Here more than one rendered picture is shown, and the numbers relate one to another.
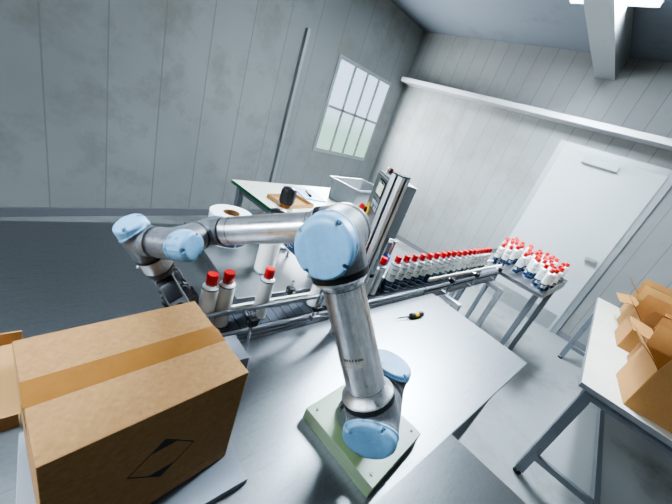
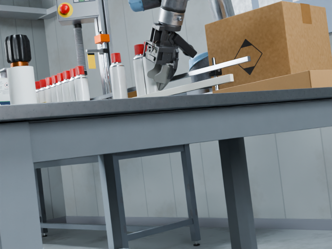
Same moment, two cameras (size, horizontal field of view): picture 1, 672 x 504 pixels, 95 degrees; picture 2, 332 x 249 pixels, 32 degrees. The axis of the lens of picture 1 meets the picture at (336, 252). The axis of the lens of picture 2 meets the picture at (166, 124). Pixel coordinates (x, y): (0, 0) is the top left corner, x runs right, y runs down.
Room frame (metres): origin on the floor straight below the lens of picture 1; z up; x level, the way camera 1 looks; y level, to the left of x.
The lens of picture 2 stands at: (0.42, 2.13, 0.75)
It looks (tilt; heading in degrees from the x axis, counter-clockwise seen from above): 2 degrees up; 280
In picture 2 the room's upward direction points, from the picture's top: 7 degrees counter-clockwise
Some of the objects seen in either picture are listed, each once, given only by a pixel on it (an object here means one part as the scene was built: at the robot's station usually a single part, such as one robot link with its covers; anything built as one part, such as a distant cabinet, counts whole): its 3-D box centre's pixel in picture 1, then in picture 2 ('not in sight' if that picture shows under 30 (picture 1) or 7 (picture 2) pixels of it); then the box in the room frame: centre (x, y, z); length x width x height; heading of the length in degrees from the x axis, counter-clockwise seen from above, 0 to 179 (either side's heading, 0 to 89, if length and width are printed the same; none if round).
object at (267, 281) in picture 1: (264, 292); (118, 82); (0.90, 0.19, 0.98); 0.05 x 0.05 x 0.20
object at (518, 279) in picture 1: (496, 306); not in sight; (2.75, -1.64, 0.46); 0.72 x 0.62 x 0.93; 138
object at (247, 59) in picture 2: (255, 307); (136, 88); (0.84, 0.19, 0.96); 1.07 x 0.01 x 0.01; 138
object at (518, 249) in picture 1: (531, 260); not in sight; (2.83, -1.73, 0.98); 0.57 x 0.46 x 0.21; 48
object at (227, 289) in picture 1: (224, 298); (142, 75); (0.80, 0.28, 0.98); 0.05 x 0.05 x 0.20
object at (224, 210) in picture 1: (229, 226); not in sight; (1.38, 0.54, 0.95); 0.20 x 0.20 x 0.14
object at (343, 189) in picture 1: (357, 193); not in sight; (3.32, 0.00, 0.91); 0.60 x 0.40 x 0.22; 147
